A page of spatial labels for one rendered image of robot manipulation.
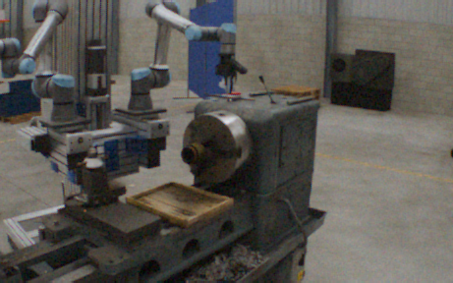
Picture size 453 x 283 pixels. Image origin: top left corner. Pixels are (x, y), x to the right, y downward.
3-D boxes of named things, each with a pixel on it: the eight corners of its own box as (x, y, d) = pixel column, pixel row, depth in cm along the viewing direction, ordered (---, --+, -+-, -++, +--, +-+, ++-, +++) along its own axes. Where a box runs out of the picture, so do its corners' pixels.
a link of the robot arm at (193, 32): (139, -6, 219) (198, 26, 197) (153, -4, 228) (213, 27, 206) (133, 14, 225) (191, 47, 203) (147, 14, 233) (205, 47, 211)
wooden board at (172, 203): (172, 188, 201) (172, 180, 200) (233, 206, 180) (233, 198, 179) (125, 204, 177) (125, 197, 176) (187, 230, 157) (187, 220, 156)
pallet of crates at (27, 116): (36, 111, 873) (35, 77, 854) (57, 114, 837) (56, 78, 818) (-7, 120, 770) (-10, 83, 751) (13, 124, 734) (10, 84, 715)
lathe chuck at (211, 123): (190, 162, 210) (200, 102, 199) (241, 189, 194) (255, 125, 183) (178, 166, 203) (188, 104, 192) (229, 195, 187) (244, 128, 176)
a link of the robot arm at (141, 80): (126, 91, 237) (126, 68, 234) (142, 89, 248) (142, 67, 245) (139, 93, 230) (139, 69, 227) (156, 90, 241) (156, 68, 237)
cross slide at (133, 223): (90, 198, 167) (89, 188, 166) (162, 229, 143) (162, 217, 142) (58, 208, 154) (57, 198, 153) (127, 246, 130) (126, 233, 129)
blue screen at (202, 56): (172, 98, 1072) (174, 7, 1016) (202, 97, 1093) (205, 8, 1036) (207, 135, 687) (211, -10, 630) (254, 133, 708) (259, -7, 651)
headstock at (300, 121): (251, 151, 268) (253, 90, 258) (318, 166, 241) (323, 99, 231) (188, 174, 221) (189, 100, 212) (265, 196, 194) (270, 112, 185)
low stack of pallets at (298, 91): (290, 101, 1079) (291, 84, 1069) (320, 105, 1034) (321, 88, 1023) (267, 107, 978) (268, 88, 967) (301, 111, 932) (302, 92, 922)
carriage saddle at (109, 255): (94, 209, 171) (93, 197, 169) (174, 246, 144) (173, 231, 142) (36, 230, 147) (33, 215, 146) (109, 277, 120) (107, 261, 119)
